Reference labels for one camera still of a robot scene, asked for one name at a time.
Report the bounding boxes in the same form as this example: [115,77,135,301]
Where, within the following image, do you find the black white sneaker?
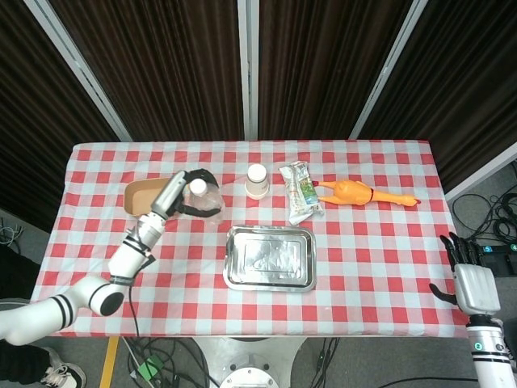
[40,362,88,388]

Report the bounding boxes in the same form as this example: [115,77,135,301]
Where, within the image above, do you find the grey partition post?
[23,0,133,142]
[237,0,260,141]
[443,141,517,203]
[348,0,425,141]

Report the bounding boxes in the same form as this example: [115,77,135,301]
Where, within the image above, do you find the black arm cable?
[127,226,158,339]

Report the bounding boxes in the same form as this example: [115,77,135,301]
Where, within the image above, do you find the orange rubber chicken toy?
[314,179,421,210]

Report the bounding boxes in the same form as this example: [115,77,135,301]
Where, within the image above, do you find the stainless steel tray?
[222,225,317,293]

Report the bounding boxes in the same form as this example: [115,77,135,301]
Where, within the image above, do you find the green box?
[137,355,165,381]

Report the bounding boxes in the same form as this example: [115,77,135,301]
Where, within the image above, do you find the silver snack packet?
[278,160,326,226]

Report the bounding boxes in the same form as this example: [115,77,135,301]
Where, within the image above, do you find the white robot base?
[189,335,308,388]

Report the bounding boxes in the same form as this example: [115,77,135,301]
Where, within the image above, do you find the white paper cup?
[244,163,271,200]

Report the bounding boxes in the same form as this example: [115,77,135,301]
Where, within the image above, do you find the dark brown partition panel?
[0,0,123,232]
[358,0,517,192]
[257,0,414,141]
[48,0,246,142]

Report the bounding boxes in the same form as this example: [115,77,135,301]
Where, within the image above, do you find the black trousered person leg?
[0,343,53,386]

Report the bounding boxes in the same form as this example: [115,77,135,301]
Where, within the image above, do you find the transparent plastic bottle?
[182,178,225,224]

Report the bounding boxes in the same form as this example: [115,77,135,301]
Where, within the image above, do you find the black floor cable tangle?
[120,337,215,388]

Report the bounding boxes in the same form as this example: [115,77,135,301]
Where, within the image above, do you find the red white checkered tablecloth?
[30,140,465,339]

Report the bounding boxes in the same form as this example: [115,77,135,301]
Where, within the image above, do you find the black coiled cable bundle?
[451,192,517,244]

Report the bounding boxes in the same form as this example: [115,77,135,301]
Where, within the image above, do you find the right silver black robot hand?
[428,232,502,318]

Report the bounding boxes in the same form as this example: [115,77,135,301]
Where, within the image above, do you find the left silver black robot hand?
[149,168,222,222]

